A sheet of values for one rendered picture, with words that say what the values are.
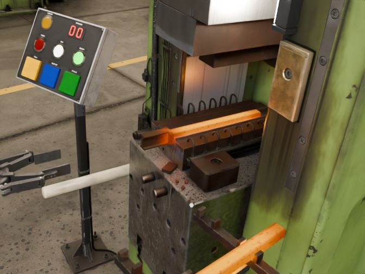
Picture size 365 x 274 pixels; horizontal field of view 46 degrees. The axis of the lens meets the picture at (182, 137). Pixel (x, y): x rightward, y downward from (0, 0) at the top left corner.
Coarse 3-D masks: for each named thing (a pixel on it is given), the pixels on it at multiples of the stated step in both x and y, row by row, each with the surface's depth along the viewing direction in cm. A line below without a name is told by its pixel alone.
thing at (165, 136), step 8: (248, 112) 143; (256, 112) 143; (208, 120) 136; (216, 120) 136; (224, 120) 137; (232, 120) 138; (240, 120) 140; (176, 128) 130; (184, 128) 130; (192, 128) 131; (200, 128) 132; (208, 128) 134; (144, 136) 122; (152, 136) 123; (160, 136) 126; (168, 136) 126; (144, 144) 124; (152, 144) 125; (160, 144) 127
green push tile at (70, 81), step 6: (66, 72) 152; (66, 78) 152; (72, 78) 150; (78, 78) 149; (60, 84) 152; (66, 84) 151; (72, 84) 150; (78, 84) 150; (60, 90) 152; (66, 90) 151; (72, 90) 150
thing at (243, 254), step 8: (264, 232) 90; (272, 232) 90; (280, 232) 90; (248, 240) 87; (256, 240) 87; (264, 240) 88; (272, 240) 88; (240, 248) 85; (248, 248) 85; (256, 248) 85; (264, 248) 88; (224, 256) 83; (232, 256) 83; (240, 256) 83; (248, 256) 84; (216, 264) 81; (224, 264) 81; (232, 264) 81; (240, 264) 83; (200, 272) 79; (208, 272) 79; (216, 272) 79; (224, 272) 80
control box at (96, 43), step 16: (48, 16) 159; (64, 16) 156; (32, 32) 162; (48, 32) 158; (64, 32) 155; (80, 32) 151; (96, 32) 148; (112, 32) 151; (32, 48) 161; (48, 48) 158; (64, 48) 154; (80, 48) 151; (96, 48) 148; (112, 48) 154; (64, 64) 154; (80, 64) 150; (96, 64) 149; (32, 80) 160; (80, 80) 150; (96, 80) 152; (64, 96) 152; (80, 96) 149; (96, 96) 155
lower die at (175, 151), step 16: (208, 112) 147; (224, 112) 146; (240, 112) 146; (160, 128) 133; (224, 128) 135; (240, 128) 136; (256, 128) 137; (176, 144) 127; (192, 144) 126; (208, 144) 128; (224, 144) 132; (176, 160) 129
